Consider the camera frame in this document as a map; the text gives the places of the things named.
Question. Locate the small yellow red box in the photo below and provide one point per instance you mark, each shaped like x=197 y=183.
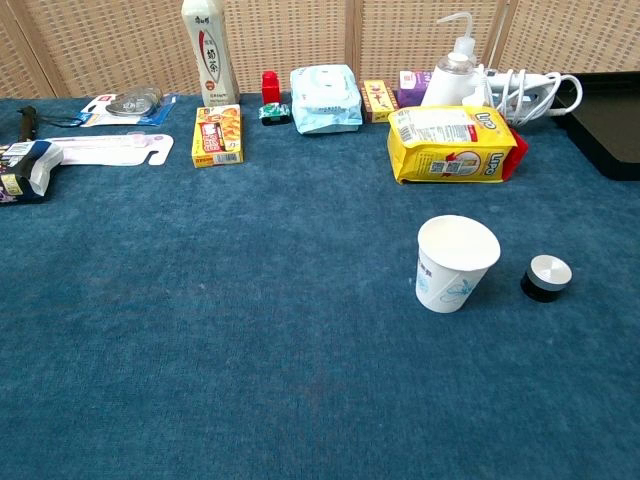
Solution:
x=378 y=100

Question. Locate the light blue wet wipes pack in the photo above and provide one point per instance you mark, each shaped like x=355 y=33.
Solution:
x=325 y=100

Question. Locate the white bottle with clear cap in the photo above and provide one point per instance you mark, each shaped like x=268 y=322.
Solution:
x=447 y=87

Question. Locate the cream milk tea bottle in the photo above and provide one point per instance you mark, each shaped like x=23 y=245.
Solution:
x=211 y=55

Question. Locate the yellow Lipo snack bag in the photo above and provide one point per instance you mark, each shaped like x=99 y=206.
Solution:
x=450 y=145

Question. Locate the black round puck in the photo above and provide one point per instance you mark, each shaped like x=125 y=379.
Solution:
x=547 y=272

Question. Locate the yellow orange food box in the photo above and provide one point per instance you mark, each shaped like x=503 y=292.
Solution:
x=217 y=135

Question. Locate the small red block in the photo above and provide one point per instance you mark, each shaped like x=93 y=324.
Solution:
x=270 y=87

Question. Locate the white toothbrush package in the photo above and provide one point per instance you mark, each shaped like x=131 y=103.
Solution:
x=115 y=150

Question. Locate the green toy car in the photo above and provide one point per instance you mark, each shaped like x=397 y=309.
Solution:
x=274 y=114

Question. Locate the blue felt table cloth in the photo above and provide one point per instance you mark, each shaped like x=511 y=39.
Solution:
x=250 y=325

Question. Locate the purple white box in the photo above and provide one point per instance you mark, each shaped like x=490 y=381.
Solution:
x=412 y=87

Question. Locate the white floral paper cup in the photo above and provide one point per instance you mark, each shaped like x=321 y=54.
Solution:
x=450 y=280

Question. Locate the wash bottle with bent nozzle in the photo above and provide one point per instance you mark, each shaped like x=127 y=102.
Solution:
x=465 y=46

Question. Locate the black tray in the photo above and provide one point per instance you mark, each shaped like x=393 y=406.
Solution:
x=607 y=120

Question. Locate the wicker folding screen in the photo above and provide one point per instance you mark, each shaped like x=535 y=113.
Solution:
x=300 y=35

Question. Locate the blue card blister pack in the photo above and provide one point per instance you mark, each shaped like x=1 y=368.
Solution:
x=130 y=106

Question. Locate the dark purple snack bag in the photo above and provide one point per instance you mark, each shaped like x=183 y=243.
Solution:
x=22 y=170

